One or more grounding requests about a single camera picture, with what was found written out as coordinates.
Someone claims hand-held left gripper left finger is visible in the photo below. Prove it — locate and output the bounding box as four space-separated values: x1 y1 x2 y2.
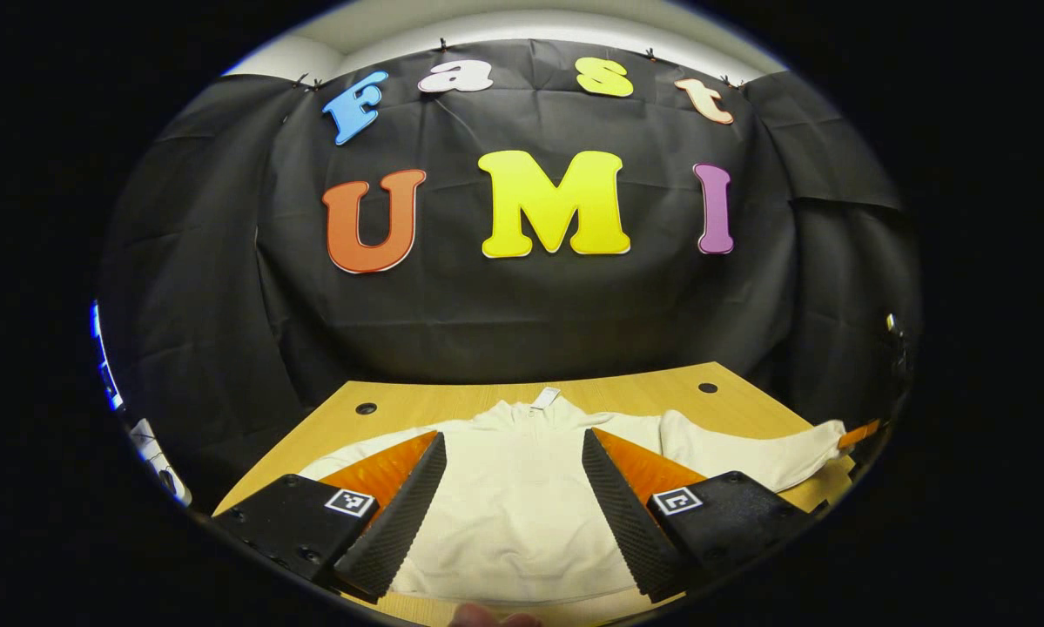
212 431 447 602

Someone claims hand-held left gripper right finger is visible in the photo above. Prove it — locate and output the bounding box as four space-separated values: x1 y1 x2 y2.
581 428 814 603

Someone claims cream sweatshirt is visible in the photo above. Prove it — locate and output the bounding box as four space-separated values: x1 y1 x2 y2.
300 388 855 606

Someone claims black backdrop cloth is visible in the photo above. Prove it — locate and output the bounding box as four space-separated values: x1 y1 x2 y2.
99 39 923 515

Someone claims white side desk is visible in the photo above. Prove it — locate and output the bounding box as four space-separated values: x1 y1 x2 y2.
128 418 193 508

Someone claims computer monitor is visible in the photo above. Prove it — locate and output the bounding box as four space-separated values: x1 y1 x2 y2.
91 300 125 412

